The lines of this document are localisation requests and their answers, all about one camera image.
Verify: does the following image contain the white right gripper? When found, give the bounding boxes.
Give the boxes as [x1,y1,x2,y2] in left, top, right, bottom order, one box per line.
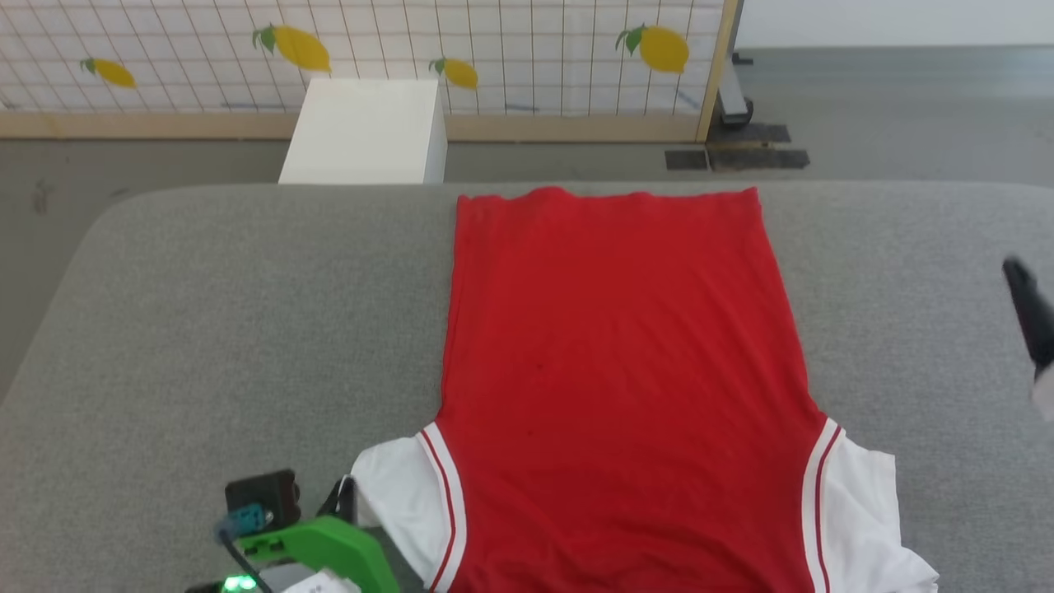
[1001,256,1054,423]

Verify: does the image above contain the grey metal stand foot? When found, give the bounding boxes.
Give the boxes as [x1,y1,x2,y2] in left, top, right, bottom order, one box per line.
[715,0,753,127]

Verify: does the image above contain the lemon-patterned grid screen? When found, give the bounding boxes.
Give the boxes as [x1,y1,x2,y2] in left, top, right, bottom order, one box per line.
[0,0,744,144]

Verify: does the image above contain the lemon print grid panel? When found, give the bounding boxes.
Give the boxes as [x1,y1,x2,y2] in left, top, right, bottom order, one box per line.
[0,0,726,115]

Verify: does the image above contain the large black floor patch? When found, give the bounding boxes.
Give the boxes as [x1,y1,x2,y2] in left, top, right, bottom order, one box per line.
[707,123,811,173]

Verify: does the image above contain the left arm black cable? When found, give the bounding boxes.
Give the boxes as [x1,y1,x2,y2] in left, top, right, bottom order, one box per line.
[214,507,275,593]

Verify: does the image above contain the red and white jersey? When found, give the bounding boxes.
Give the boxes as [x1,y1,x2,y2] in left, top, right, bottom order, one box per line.
[351,186,940,593]

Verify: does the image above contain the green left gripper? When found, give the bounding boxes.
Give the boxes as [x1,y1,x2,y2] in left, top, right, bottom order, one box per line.
[237,474,402,593]

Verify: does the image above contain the white box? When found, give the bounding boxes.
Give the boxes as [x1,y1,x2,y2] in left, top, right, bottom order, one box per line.
[278,78,449,185]

